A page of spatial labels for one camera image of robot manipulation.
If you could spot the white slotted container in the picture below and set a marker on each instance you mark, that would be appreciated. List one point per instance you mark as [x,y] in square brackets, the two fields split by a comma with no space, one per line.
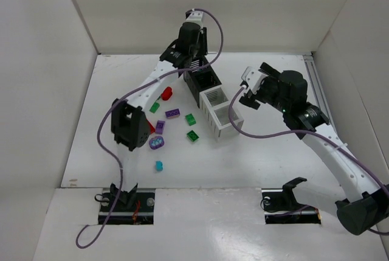
[214,105]

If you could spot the black slotted container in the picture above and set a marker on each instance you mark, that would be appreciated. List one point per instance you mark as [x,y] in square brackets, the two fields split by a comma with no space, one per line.
[201,80]

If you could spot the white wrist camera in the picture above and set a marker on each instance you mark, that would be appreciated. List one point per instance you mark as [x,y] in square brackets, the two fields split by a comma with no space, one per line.
[195,17]
[253,77]

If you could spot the purple flower lego brick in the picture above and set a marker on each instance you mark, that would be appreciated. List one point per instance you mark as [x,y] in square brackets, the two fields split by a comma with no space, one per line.
[156,142]

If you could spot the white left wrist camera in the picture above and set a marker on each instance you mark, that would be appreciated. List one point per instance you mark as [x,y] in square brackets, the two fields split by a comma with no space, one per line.
[195,17]

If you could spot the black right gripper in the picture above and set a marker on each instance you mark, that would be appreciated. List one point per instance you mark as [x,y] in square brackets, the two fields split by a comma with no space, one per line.
[259,89]

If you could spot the purple 2x4 lego brick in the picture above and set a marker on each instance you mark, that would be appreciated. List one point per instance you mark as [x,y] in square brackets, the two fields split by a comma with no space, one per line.
[174,113]

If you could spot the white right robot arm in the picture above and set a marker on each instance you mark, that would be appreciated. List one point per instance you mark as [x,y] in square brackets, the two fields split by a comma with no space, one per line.
[360,200]

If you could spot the light blue small lego brick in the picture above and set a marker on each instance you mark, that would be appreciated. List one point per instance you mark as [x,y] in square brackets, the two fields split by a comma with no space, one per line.
[159,166]

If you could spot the red round lego piece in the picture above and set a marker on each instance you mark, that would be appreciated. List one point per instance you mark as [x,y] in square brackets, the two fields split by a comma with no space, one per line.
[167,93]

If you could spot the aluminium rail right side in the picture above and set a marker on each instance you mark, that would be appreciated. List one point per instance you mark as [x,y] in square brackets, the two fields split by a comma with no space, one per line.
[317,87]

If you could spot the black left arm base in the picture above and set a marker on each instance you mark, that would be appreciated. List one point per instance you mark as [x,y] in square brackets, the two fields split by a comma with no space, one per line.
[132,208]

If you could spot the purple curved lego brick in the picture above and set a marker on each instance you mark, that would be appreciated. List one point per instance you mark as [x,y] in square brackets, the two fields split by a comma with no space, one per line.
[159,128]

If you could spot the green sloped lego brick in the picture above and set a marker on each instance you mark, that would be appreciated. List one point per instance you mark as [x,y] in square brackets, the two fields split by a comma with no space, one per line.
[155,106]

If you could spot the red 2x4 lego brick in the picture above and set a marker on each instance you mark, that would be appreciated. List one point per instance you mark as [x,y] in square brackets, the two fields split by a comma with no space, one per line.
[152,128]

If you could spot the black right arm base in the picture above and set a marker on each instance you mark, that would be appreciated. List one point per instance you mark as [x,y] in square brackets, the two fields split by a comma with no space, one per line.
[281,207]

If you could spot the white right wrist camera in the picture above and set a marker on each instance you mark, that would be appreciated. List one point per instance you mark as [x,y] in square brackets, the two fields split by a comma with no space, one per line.
[253,77]

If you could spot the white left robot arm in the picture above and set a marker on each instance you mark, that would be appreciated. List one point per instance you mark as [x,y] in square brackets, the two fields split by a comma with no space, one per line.
[129,124]

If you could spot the green 2x2 lego brick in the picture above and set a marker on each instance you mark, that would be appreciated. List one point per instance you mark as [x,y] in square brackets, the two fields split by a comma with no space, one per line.
[190,119]

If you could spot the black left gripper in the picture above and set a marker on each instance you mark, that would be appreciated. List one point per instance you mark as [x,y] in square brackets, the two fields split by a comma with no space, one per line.
[196,61]

